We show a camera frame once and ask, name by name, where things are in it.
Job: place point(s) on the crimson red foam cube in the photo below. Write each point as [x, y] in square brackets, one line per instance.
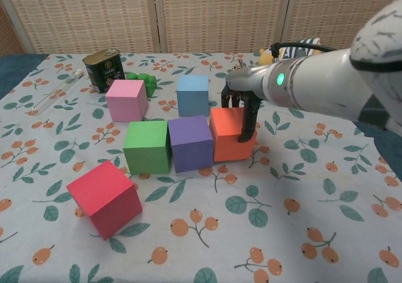
[103, 198]

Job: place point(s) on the green foam cube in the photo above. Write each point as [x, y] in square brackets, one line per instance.
[146, 147]

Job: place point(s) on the light blue foam cube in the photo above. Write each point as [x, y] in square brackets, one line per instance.
[192, 96]

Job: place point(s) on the clear glass test tube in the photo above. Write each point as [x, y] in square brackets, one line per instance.
[58, 91]

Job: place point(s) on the green toy building brick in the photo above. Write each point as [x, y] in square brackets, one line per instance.
[151, 84]

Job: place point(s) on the floral fruit print tablecloth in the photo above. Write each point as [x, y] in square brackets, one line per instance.
[282, 201]

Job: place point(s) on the yellow plush toy striped shirt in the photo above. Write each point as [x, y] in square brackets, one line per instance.
[265, 57]

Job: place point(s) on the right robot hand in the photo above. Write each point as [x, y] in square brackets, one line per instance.
[248, 78]

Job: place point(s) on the dark green tin can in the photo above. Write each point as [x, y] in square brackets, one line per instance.
[102, 70]

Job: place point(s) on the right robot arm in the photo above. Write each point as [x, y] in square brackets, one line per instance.
[329, 85]

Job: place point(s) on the woven folding screen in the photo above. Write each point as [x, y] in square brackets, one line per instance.
[94, 12]

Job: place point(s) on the pink foam cube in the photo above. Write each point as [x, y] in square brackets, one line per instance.
[125, 102]

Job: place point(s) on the purple foam cube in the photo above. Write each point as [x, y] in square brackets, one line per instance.
[188, 144]

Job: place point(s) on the orange foam cube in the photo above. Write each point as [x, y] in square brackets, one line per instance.
[226, 138]

